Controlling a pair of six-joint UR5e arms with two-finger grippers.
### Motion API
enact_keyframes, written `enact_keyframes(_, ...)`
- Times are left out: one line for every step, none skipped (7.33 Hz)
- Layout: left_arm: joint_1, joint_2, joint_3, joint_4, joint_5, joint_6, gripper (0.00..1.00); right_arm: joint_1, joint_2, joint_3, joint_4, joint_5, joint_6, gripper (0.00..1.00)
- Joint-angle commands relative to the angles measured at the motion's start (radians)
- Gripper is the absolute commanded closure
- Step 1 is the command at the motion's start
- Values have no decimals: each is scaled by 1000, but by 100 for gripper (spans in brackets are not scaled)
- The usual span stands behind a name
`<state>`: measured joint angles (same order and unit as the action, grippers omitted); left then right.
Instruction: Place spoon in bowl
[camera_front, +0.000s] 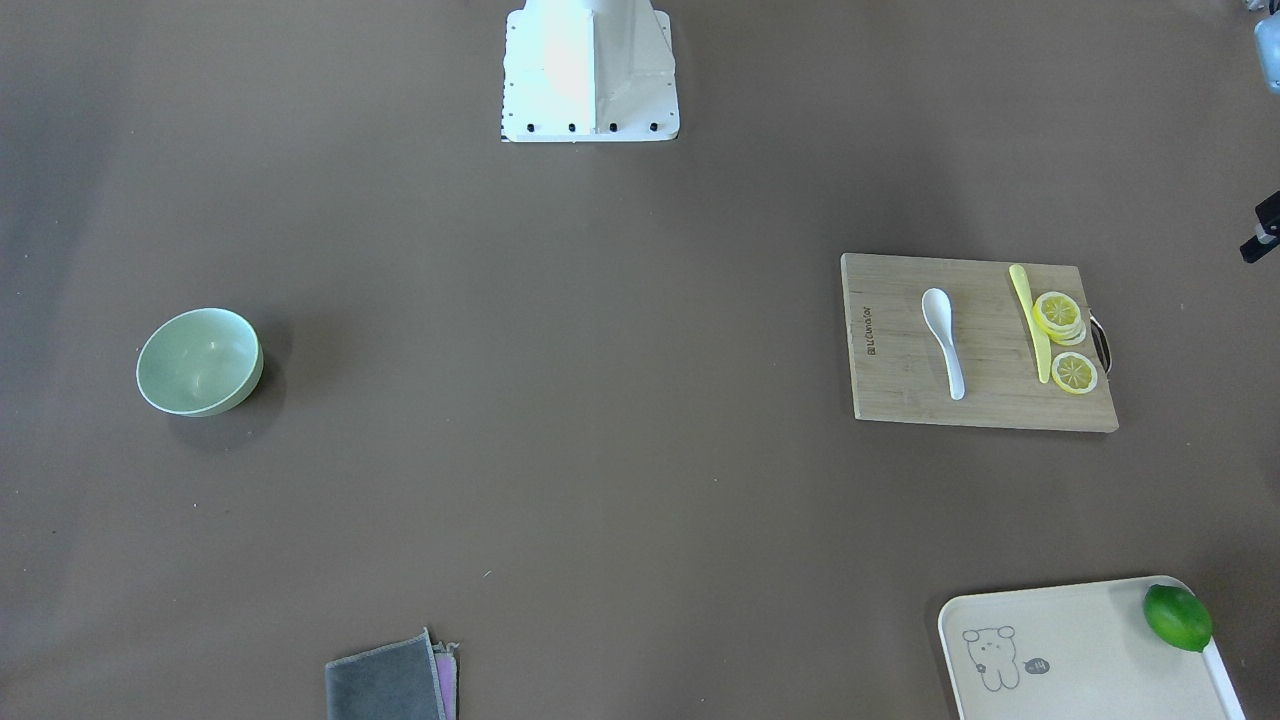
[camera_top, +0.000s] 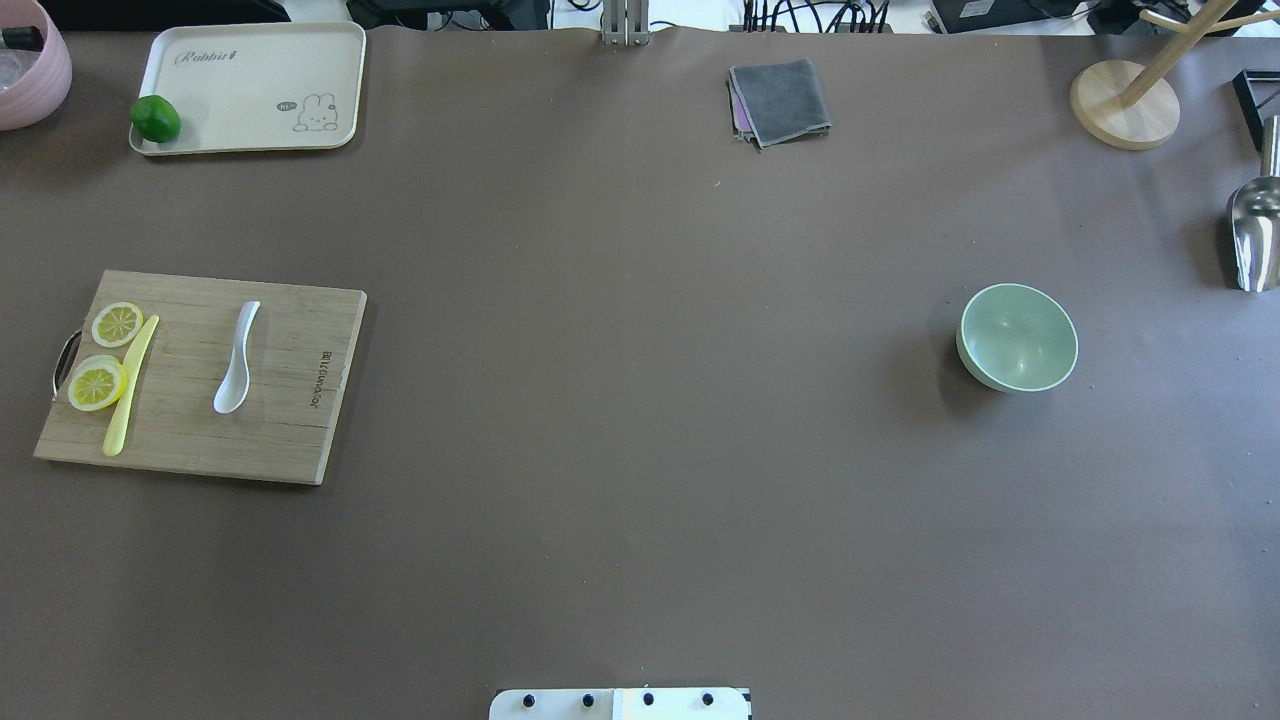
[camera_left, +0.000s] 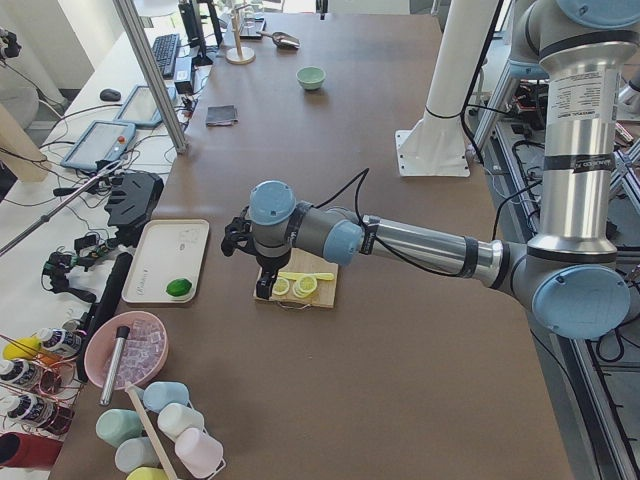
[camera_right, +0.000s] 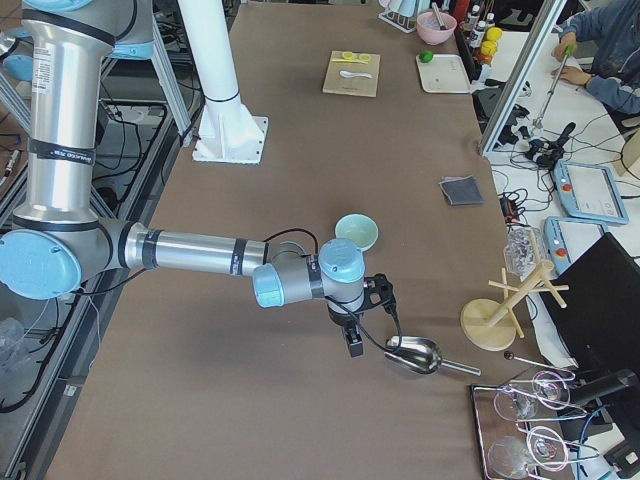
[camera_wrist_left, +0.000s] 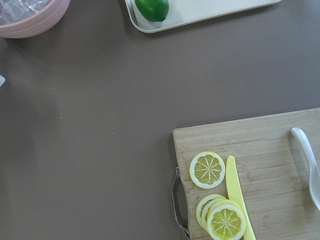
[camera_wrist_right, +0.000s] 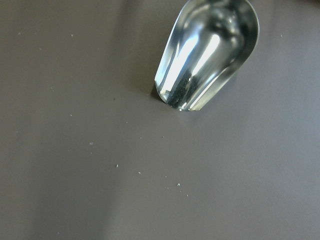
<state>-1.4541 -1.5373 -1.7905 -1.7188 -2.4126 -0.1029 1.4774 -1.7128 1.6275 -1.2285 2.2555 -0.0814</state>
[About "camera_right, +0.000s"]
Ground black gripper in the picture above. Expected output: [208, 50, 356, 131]
[327, 273, 398, 357]

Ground light green bowl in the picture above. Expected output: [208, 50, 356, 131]
[334, 213, 379, 252]

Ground white ceramic spoon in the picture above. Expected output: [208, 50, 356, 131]
[339, 70, 374, 79]

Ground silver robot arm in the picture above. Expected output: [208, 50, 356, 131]
[1, 1, 396, 356]

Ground pink bowl with ice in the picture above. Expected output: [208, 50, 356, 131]
[416, 11, 458, 45]

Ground metal ice scoop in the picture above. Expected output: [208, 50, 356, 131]
[384, 335, 482, 376]

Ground wooden mug tree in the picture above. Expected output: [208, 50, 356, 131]
[460, 230, 569, 351]

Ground grey folded cloth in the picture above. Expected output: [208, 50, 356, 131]
[439, 175, 484, 206]

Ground clear plastic container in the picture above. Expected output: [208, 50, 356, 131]
[504, 227, 547, 277]

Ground near teach pendant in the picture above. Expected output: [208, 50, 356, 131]
[543, 216, 609, 274]

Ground teach pendant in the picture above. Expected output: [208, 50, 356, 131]
[553, 161, 629, 225]
[543, 216, 609, 274]

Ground black monitor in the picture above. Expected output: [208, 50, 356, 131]
[540, 233, 639, 374]

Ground bamboo cutting board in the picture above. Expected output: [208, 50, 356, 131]
[322, 50, 381, 98]

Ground far teach pendant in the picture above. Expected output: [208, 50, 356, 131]
[553, 161, 629, 225]

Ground yellow plastic knife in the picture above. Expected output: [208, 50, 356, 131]
[330, 58, 371, 65]

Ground cream plastic tray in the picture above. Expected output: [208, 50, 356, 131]
[415, 54, 471, 94]

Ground green lime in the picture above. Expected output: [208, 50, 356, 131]
[419, 50, 433, 63]

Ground metal muddler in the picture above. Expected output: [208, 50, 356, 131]
[431, 3, 447, 31]

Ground seated person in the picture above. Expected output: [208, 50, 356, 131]
[552, 0, 639, 115]

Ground wire glass rack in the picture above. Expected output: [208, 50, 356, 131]
[470, 370, 599, 479]

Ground white camera post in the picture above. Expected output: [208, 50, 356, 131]
[179, 0, 268, 165]

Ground aluminium frame post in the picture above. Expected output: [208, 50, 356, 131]
[474, 1, 567, 160]

